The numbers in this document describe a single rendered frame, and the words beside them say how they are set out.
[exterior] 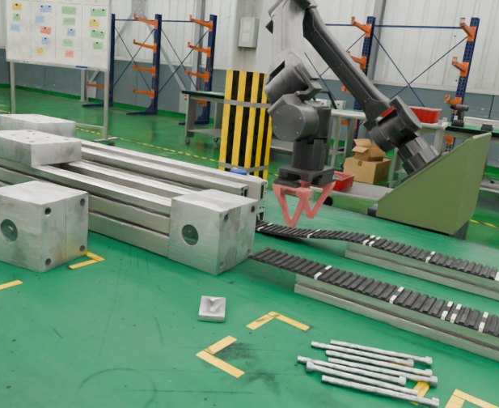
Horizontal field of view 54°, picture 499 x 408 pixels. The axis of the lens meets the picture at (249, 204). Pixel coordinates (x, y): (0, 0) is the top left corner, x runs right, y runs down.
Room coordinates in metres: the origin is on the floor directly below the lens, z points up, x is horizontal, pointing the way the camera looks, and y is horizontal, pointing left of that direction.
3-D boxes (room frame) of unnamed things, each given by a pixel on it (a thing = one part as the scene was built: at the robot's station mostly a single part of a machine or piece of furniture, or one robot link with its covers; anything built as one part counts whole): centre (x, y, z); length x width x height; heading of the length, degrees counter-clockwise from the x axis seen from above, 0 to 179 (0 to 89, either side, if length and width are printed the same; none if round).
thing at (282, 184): (0.82, -0.08, 0.86); 0.07 x 0.07 x 0.09; 59
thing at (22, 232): (0.66, 0.29, 0.83); 0.11 x 0.10 x 0.10; 159
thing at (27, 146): (0.94, 0.43, 0.87); 0.16 x 0.11 x 0.07; 60
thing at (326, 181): (0.86, -0.11, 0.86); 0.07 x 0.07 x 0.09; 59
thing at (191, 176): (1.10, 0.34, 0.82); 0.80 x 0.10 x 0.09; 60
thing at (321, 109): (0.83, -0.09, 0.99); 0.07 x 0.06 x 0.07; 150
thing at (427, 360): (0.47, -0.16, 0.78); 0.11 x 0.01 x 0.01; 77
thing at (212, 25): (11.08, 2.61, 1.10); 3.30 x 0.90 x 2.20; 55
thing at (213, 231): (0.72, 0.04, 0.83); 0.12 x 0.09 x 0.10; 150
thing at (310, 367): (0.42, -0.12, 0.78); 0.11 x 0.01 x 0.01; 76
